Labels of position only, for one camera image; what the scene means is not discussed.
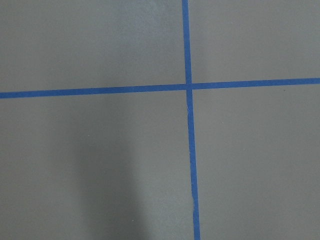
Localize blue tape line lengthwise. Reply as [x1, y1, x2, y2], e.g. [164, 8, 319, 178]
[182, 0, 201, 240]

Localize blue tape line crosswise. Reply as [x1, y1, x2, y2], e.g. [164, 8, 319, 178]
[0, 77, 320, 99]

